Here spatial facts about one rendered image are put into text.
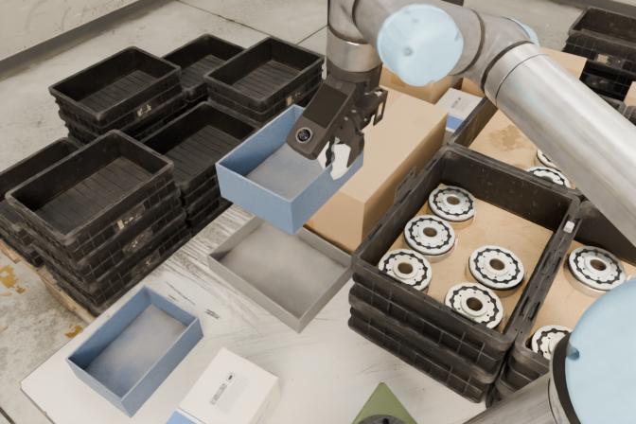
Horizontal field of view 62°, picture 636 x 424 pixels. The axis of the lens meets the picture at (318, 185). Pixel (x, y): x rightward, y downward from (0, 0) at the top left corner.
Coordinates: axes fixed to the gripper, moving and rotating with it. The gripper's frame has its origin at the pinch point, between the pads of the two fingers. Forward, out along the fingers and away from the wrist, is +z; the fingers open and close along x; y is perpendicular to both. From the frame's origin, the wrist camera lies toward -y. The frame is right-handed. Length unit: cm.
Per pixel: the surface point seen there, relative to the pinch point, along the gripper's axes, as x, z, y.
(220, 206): 68, 92, 36
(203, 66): 132, 87, 89
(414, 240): -11.0, 24.8, 17.4
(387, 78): 28, 32, 70
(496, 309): -30.7, 23.0, 12.7
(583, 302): -43, 25, 26
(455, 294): -23.6, 23.7, 11.0
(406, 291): -17.4, 17.3, 1.2
